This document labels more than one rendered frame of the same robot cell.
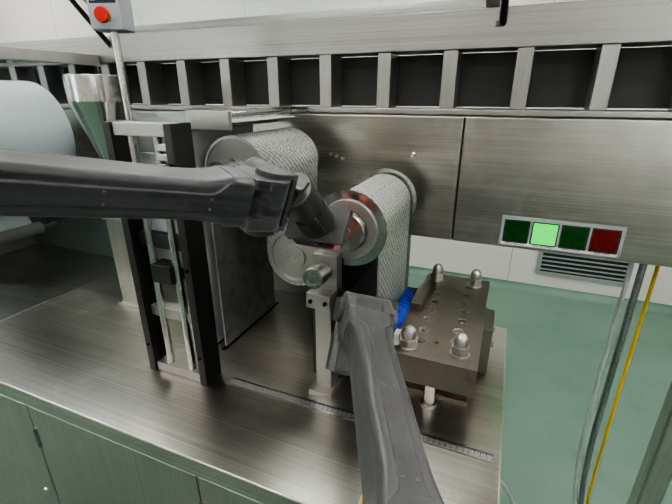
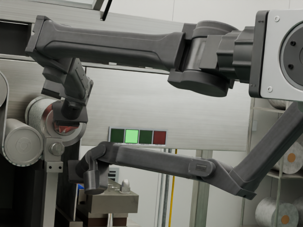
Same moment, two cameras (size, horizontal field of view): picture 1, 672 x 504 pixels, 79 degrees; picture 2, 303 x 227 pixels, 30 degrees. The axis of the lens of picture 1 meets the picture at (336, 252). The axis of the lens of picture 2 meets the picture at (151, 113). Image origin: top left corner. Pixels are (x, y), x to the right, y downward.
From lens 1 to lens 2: 1.27 m
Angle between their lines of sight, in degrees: 48
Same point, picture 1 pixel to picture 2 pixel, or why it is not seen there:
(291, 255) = (21, 144)
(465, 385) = (133, 206)
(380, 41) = (34, 16)
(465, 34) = (84, 21)
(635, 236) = (171, 133)
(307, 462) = not seen: outside the picture
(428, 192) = not seen: hidden behind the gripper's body
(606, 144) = (154, 85)
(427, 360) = (113, 195)
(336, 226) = (82, 113)
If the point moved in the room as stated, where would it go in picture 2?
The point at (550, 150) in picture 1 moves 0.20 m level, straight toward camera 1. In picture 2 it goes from (130, 88) to (146, 90)
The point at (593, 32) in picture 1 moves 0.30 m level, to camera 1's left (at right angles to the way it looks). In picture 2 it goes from (144, 31) to (84, 20)
